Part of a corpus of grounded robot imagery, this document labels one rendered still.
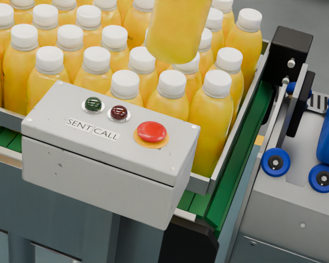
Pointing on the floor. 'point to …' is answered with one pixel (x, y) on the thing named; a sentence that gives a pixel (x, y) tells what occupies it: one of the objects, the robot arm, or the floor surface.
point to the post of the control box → (100, 235)
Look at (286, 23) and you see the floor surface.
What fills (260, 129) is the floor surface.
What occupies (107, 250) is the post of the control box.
